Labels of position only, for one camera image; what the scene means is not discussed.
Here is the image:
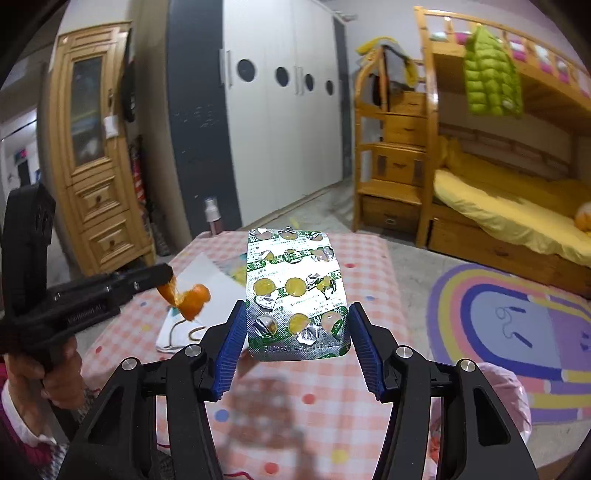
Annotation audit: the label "yellow grey clothes pile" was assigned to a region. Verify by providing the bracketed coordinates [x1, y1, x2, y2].
[359, 37, 423, 90]

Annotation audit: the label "silver pill blister pack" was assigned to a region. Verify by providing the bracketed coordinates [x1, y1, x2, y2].
[246, 226, 352, 361]

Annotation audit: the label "white wardrobe with round holes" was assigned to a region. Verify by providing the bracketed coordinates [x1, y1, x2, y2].
[166, 0, 347, 241]

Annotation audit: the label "wooden glass door cabinet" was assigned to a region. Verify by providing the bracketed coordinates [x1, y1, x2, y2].
[48, 23, 155, 278]

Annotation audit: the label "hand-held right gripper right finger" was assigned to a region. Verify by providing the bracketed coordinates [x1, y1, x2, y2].
[348, 302, 541, 480]

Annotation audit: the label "wooden stair drawers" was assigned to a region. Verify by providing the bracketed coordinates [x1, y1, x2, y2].
[353, 46, 439, 241]

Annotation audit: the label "pink striped bedding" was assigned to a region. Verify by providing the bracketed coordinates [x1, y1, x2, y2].
[429, 30, 591, 93]

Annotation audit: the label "clear spray bottle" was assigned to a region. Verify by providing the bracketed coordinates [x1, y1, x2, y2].
[204, 197, 223, 236]

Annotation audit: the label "green puffer jacket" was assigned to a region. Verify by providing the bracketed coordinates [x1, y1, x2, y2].
[463, 25, 524, 118]

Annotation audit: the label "pink trash bag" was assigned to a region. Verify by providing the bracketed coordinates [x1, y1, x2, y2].
[427, 362, 534, 464]

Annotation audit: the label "orange peel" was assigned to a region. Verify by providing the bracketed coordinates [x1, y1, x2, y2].
[157, 277, 212, 321]

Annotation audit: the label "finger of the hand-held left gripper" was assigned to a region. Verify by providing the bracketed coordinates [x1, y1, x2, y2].
[104, 263, 175, 303]

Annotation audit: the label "black hanging bag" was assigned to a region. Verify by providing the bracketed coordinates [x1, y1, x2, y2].
[121, 60, 137, 123]

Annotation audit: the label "person's left forearm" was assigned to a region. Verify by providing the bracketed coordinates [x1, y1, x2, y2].
[0, 383, 58, 480]

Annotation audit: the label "person's left hand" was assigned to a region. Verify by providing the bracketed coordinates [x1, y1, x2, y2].
[2, 342, 86, 409]

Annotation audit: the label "pink checkered cloth table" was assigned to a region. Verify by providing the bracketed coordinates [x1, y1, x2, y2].
[74, 231, 439, 480]

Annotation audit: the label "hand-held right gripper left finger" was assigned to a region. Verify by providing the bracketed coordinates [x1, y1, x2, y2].
[55, 300, 250, 480]

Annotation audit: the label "rainbow oval rug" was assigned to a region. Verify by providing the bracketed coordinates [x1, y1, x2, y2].
[427, 263, 591, 423]

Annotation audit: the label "yellow bedsheet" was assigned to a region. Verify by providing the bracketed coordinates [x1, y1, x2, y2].
[434, 136, 591, 268]

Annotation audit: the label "wooden bunk bed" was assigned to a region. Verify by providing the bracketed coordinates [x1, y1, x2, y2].
[414, 6, 591, 287]

